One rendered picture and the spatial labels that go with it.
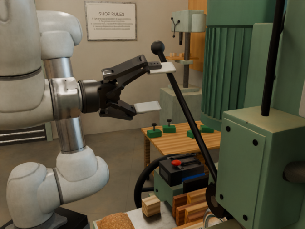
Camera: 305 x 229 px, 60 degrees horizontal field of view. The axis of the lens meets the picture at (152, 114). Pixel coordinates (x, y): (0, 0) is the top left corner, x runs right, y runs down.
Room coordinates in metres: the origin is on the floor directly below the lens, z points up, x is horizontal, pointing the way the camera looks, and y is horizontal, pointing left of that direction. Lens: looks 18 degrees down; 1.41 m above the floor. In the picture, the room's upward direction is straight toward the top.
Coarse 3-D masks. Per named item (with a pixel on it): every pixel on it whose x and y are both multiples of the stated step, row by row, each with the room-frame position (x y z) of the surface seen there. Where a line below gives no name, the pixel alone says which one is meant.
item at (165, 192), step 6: (156, 174) 0.77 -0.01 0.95; (156, 180) 0.77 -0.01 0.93; (162, 180) 0.72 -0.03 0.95; (156, 186) 0.77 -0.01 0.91; (162, 186) 0.72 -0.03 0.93; (168, 186) 0.69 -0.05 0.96; (174, 186) 0.68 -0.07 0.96; (180, 186) 0.68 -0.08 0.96; (156, 192) 0.77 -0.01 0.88; (162, 192) 0.72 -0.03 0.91; (168, 192) 0.69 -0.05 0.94; (174, 192) 0.67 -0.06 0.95; (180, 192) 0.67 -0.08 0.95; (162, 198) 0.72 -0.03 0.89; (168, 198) 0.69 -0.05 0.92
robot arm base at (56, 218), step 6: (54, 216) 0.90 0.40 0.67; (60, 216) 0.92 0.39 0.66; (48, 222) 0.86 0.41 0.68; (54, 222) 0.88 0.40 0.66; (60, 222) 0.89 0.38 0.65; (66, 222) 0.90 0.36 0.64; (6, 228) 0.87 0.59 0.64; (12, 228) 0.86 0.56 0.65; (18, 228) 0.82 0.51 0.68; (30, 228) 0.82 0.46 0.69; (36, 228) 0.82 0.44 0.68; (42, 228) 0.83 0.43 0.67; (48, 228) 0.85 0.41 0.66; (54, 228) 0.86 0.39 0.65
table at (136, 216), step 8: (160, 200) 0.74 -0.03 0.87; (160, 208) 0.66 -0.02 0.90; (168, 208) 0.66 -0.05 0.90; (128, 216) 0.62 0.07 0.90; (136, 216) 0.62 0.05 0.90; (144, 216) 0.62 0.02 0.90; (152, 216) 0.62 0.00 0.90; (160, 216) 0.62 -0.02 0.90; (168, 216) 0.62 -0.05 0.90; (96, 224) 0.59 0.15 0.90; (136, 224) 0.59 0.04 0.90; (144, 224) 0.59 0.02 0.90; (152, 224) 0.59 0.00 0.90; (160, 224) 0.59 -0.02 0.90; (168, 224) 0.59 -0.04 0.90; (176, 224) 0.59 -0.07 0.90
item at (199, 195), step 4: (204, 188) 0.66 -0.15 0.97; (192, 192) 0.64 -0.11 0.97; (196, 192) 0.64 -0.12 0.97; (200, 192) 0.64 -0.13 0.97; (204, 192) 0.64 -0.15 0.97; (188, 196) 0.63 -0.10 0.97; (192, 196) 0.62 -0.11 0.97; (196, 196) 0.62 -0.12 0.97; (200, 196) 0.63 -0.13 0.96; (204, 196) 0.64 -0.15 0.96; (188, 200) 0.63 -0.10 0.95; (192, 200) 0.62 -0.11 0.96; (196, 200) 0.62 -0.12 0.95
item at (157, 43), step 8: (152, 48) 0.66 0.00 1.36; (160, 48) 0.66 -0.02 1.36; (160, 56) 0.64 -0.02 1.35; (176, 88) 0.57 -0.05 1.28; (176, 96) 0.57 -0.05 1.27; (184, 104) 0.54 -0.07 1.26; (184, 112) 0.53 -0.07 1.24; (192, 120) 0.52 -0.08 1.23; (192, 128) 0.50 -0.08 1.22; (200, 136) 0.49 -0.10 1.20; (200, 144) 0.48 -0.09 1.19; (208, 152) 0.47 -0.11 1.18; (208, 160) 0.45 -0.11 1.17; (208, 168) 0.45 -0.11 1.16; (216, 176) 0.43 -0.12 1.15; (208, 192) 0.41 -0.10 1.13; (208, 200) 0.41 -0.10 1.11; (216, 208) 0.39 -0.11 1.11; (216, 216) 0.39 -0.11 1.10; (224, 216) 0.37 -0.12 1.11; (240, 224) 0.36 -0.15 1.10
